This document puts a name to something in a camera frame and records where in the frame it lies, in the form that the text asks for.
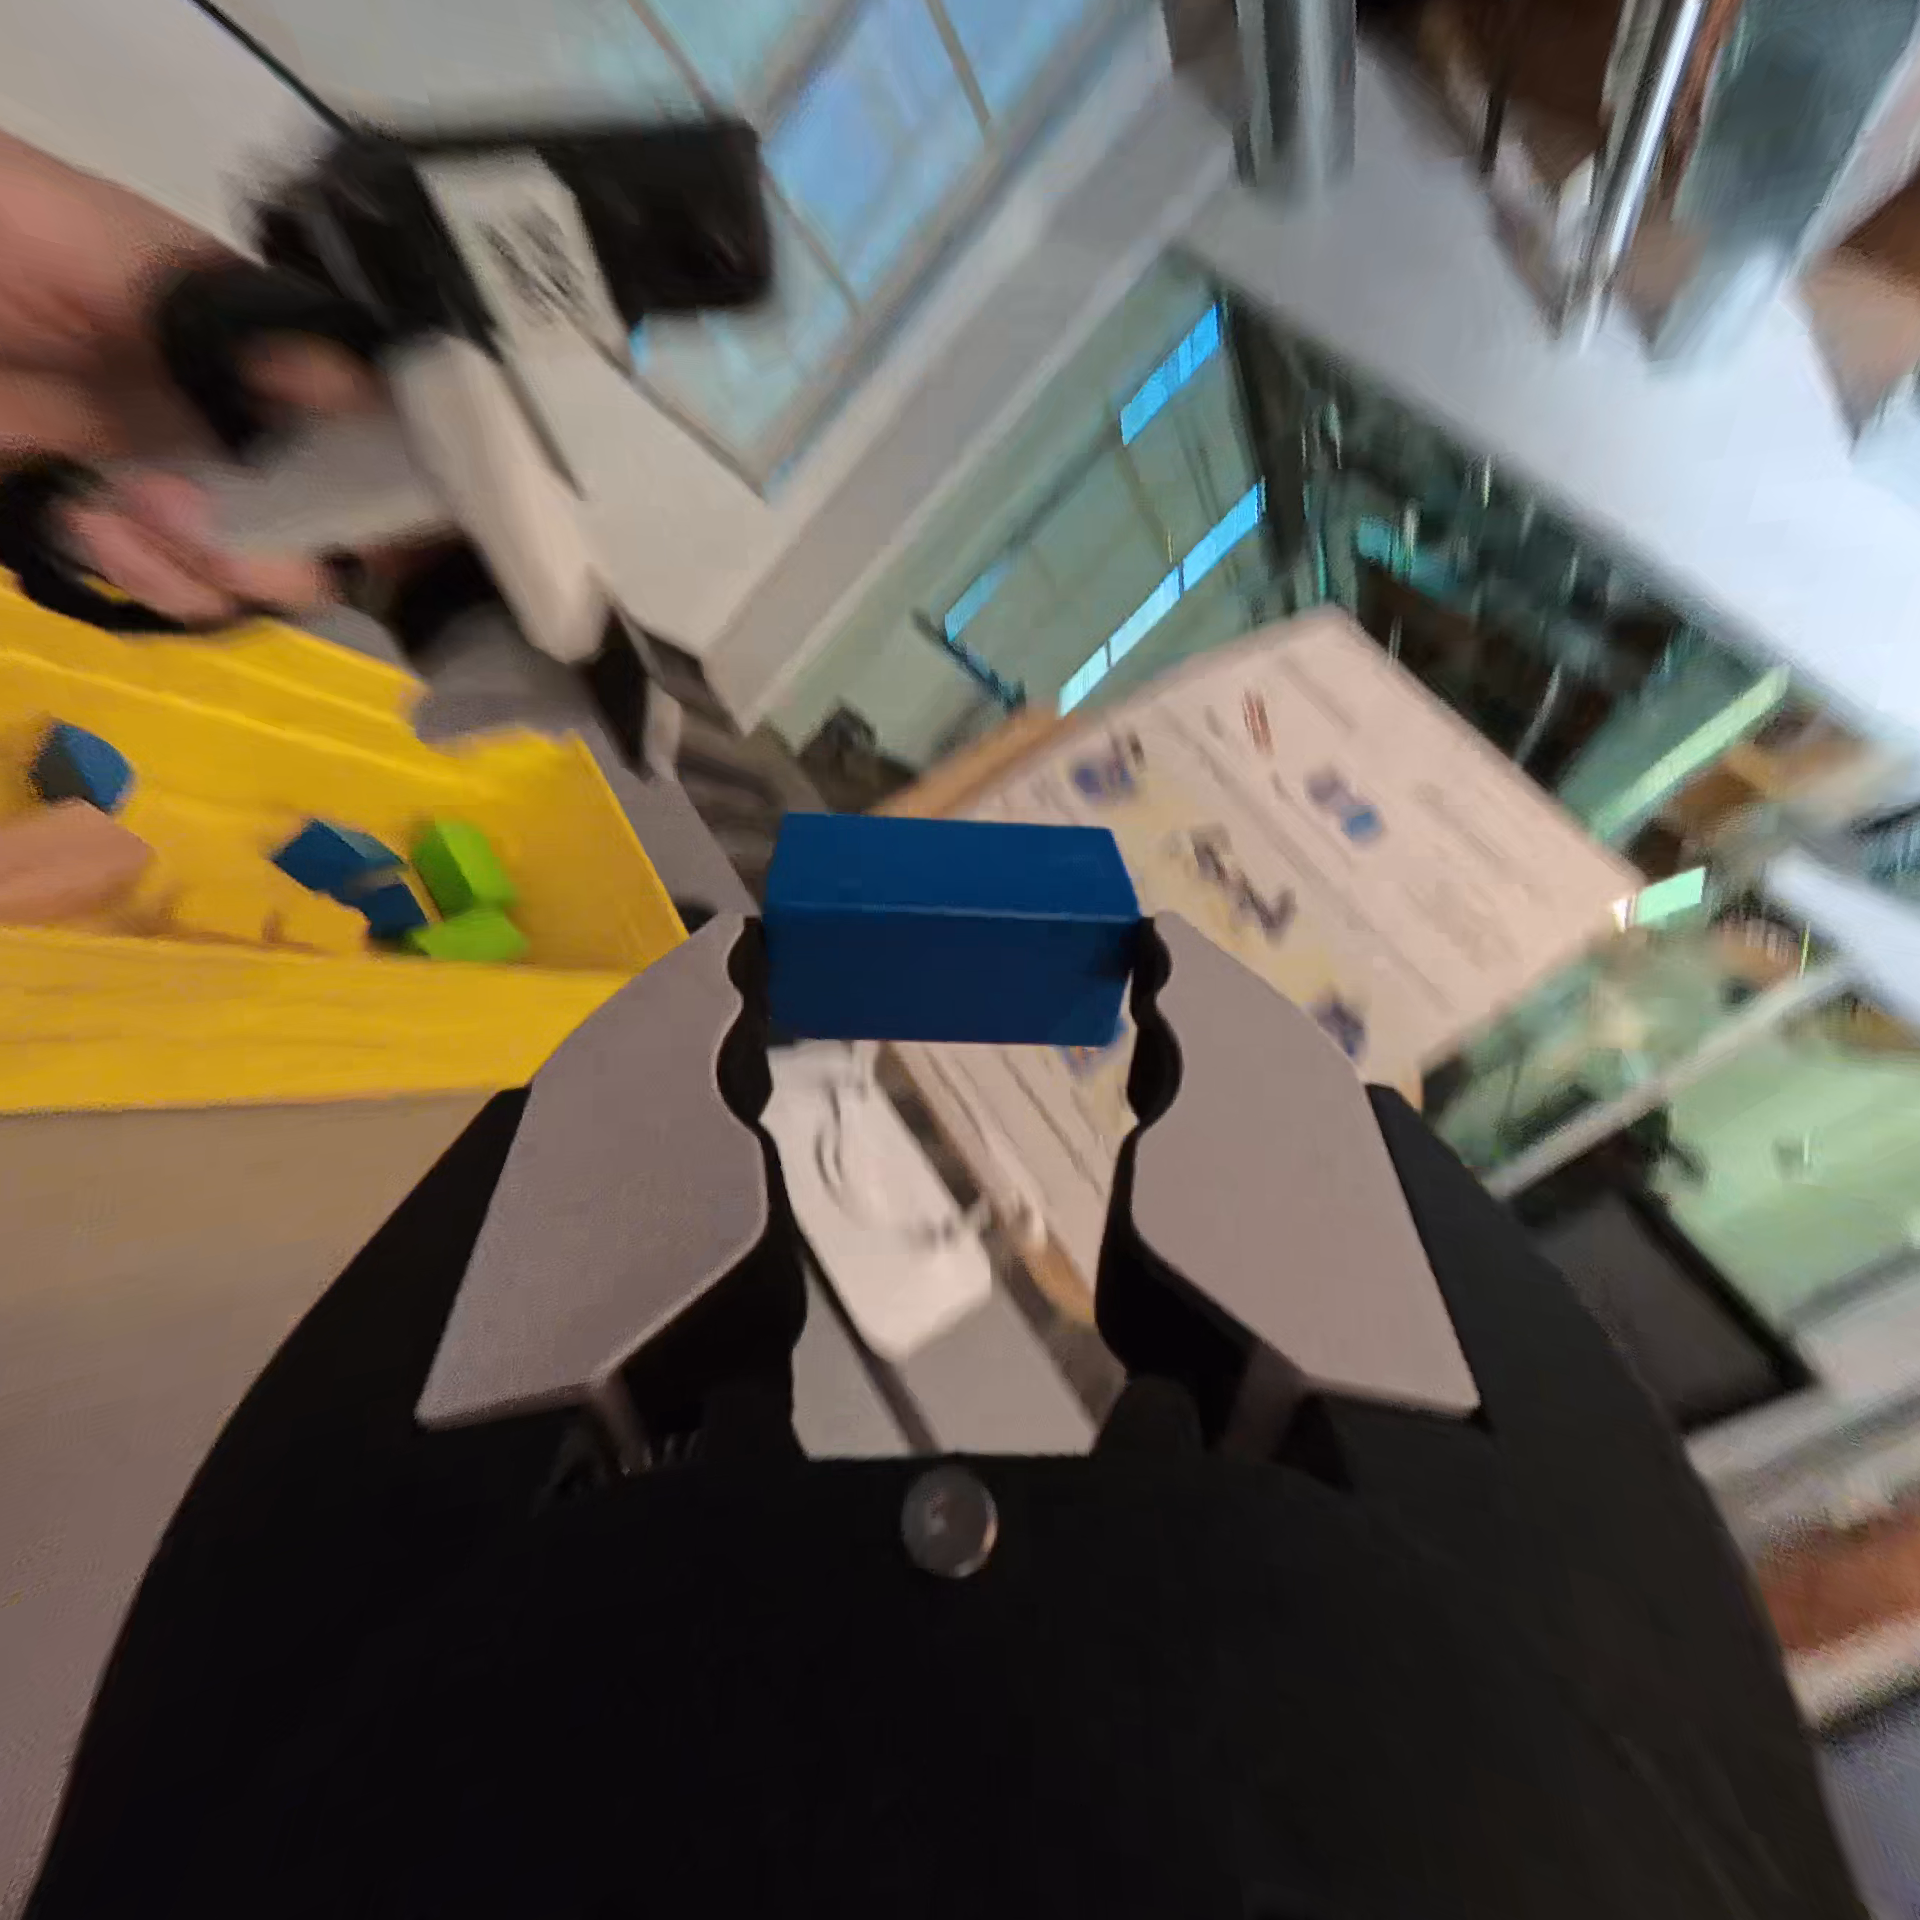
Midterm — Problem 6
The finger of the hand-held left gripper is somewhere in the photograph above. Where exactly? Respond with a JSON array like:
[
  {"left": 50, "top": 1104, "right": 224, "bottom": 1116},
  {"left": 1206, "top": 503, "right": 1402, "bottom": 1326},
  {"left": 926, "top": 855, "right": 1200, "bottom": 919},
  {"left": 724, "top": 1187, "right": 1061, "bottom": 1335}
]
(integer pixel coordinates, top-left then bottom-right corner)
[{"left": 392, "top": 337, "right": 614, "bottom": 665}]

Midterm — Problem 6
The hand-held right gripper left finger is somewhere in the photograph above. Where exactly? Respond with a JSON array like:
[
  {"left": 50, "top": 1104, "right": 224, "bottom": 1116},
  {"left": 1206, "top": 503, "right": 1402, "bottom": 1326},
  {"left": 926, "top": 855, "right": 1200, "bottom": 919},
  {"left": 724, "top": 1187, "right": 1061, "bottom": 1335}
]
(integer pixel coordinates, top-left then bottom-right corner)
[{"left": 416, "top": 912, "right": 775, "bottom": 1432}]

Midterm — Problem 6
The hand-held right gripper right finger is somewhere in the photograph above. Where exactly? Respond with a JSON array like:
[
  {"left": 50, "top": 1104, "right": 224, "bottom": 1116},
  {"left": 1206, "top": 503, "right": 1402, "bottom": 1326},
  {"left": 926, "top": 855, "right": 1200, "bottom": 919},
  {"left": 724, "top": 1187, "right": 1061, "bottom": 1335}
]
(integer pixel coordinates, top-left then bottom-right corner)
[{"left": 1094, "top": 912, "right": 1482, "bottom": 1419}]

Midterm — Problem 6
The yellow plastic bin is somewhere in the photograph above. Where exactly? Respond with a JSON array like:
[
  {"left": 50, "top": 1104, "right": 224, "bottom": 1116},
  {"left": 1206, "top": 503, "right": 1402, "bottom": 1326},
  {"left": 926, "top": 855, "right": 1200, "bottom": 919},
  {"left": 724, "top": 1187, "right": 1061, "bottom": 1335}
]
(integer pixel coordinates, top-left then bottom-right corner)
[{"left": 0, "top": 569, "right": 692, "bottom": 1116}]

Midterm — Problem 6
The natural wooden block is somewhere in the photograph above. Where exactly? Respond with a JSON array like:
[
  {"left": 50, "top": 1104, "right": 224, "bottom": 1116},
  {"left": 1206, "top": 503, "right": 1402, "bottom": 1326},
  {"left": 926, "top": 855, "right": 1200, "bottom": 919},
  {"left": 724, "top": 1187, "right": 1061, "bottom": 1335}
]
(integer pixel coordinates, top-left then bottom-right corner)
[{"left": 0, "top": 800, "right": 154, "bottom": 928}]

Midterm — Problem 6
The white metal stand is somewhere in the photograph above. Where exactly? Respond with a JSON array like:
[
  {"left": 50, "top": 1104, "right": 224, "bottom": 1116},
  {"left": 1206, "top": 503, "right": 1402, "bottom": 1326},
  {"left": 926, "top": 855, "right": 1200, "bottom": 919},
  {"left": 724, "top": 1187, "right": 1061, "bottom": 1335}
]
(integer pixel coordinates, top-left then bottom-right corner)
[{"left": 760, "top": 1041, "right": 993, "bottom": 1362}]

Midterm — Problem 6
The green wooden block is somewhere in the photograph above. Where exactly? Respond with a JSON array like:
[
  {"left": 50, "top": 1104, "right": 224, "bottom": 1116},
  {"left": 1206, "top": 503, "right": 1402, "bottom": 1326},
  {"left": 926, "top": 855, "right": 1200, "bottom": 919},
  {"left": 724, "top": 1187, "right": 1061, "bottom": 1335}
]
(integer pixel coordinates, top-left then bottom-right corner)
[
  {"left": 401, "top": 908, "right": 530, "bottom": 968},
  {"left": 410, "top": 817, "right": 519, "bottom": 916}
]

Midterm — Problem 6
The printed instruction sheet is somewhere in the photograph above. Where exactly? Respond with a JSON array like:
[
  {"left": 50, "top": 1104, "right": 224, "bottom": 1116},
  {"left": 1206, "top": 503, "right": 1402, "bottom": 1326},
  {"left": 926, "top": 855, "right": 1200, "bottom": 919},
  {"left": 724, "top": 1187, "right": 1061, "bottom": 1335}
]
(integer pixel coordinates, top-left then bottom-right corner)
[{"left": 885, "top": 609, "right": 1644, "bottom": 1307}]

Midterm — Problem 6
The glass wall panel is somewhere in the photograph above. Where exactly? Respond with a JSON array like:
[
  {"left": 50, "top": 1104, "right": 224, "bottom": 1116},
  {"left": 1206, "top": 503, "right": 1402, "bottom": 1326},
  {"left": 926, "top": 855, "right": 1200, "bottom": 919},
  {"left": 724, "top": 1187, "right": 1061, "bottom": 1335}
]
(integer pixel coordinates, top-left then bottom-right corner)
[{"left": 622, "top": 0, "right": 1201, "bottom": 497}]

